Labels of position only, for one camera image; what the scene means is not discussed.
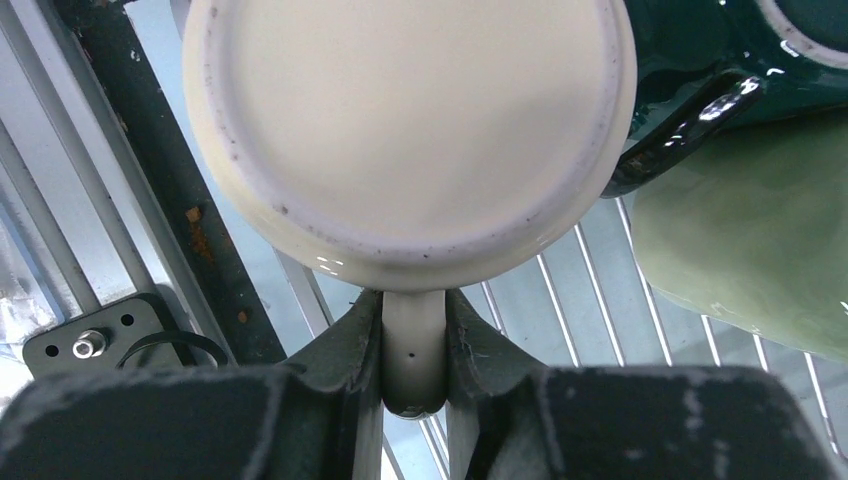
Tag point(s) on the aluminium frame rail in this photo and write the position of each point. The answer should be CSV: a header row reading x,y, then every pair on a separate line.
x,y
73,237

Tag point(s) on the cream mug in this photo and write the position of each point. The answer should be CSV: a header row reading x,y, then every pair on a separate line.
x,y
410,147

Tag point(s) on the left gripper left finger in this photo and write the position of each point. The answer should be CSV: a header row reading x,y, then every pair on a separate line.
x,y
317,415

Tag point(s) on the light green mug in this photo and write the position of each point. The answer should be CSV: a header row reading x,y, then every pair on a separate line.
x,y
751,230

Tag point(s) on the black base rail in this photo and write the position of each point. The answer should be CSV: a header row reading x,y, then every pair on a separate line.
x,y
104,52

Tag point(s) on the teal green mug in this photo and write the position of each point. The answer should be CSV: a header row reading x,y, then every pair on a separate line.
x,y
706,66

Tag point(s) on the wire dish rack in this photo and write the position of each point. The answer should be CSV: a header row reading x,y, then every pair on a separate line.
x,y
586,302

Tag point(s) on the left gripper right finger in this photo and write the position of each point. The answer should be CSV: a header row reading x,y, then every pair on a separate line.
x,y
512,417

